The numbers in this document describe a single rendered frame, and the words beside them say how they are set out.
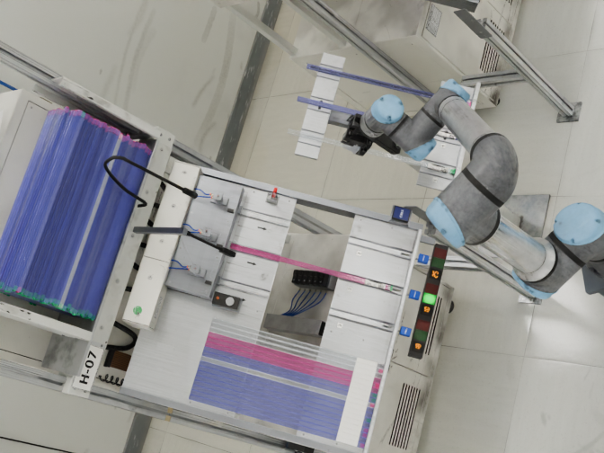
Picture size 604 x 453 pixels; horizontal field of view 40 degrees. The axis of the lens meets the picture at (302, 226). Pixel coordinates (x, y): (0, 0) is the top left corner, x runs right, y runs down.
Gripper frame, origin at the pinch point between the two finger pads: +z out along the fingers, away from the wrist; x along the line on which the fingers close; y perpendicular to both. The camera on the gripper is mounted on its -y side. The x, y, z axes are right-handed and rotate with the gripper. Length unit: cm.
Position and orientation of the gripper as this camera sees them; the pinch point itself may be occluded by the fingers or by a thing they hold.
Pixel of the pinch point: (357, 147)
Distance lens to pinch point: 249.6
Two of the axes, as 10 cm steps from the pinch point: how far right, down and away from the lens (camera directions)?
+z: -2.3, 1.9, 9.5
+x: -2.6, 9.3, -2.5
